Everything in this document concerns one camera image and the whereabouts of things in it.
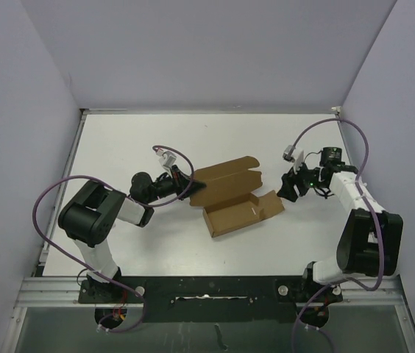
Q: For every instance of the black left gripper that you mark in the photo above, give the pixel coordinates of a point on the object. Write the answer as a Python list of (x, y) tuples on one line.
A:
[(179, 181)]

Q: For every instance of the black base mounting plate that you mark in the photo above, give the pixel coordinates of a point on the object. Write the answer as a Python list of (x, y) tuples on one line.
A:
[(227, 299)]

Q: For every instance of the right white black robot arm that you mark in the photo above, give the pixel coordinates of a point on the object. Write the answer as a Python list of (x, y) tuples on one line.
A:
[(369, 245)]

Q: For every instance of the brown cardboard box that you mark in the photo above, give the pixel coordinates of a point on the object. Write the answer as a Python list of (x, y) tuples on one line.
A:
[(228, 201)]

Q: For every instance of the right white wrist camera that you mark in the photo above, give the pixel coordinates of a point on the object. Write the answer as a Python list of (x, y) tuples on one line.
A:
[(295, 156)]

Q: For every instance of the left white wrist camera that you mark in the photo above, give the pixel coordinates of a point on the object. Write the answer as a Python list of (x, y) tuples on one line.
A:
[(166, 158)]

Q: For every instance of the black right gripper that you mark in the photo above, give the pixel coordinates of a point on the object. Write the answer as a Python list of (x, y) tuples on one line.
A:
[(289, 180)]

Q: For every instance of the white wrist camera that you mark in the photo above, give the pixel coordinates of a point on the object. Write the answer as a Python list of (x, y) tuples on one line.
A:
[(295, 156), (166, 158)]

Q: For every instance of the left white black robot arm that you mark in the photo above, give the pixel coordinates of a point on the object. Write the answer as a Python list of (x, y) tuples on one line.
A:
[(91, 213)]

